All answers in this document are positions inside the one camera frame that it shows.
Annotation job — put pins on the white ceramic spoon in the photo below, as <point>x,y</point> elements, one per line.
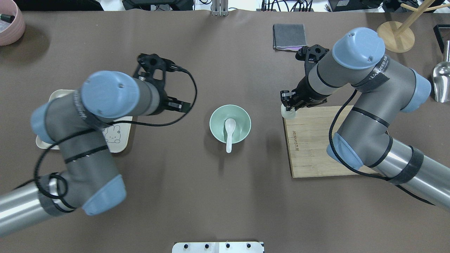
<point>229,125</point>

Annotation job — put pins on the wooden mug tree stand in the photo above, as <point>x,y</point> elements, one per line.
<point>397,36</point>

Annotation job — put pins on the bamboo cutting board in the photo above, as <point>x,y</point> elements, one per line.
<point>307,142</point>

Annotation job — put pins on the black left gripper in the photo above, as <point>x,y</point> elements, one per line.
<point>174,104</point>

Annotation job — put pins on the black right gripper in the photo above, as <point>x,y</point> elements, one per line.
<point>305,95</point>

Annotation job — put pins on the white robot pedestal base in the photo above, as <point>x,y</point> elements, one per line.
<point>219,247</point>

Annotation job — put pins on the pink purple cloth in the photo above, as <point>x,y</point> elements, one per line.
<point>291,48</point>

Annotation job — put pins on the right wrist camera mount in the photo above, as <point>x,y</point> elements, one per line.
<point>311,55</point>

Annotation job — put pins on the white steamed bun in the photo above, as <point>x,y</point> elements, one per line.
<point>287,114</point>

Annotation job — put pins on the metal scoop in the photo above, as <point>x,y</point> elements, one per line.
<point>441,77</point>

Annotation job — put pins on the cream rabbit tray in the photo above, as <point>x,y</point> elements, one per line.
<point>115,135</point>

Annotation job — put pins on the mint green bowl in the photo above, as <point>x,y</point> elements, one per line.
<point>242,120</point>

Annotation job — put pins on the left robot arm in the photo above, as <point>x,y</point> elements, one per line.
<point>75,124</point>

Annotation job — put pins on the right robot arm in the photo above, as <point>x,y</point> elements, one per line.
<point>357,137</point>

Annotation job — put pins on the grey folded cloth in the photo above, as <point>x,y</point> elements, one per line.
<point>289,34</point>

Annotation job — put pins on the pink bowl with ice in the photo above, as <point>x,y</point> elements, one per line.
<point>12,22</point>

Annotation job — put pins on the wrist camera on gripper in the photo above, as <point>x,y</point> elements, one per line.
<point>147,66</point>

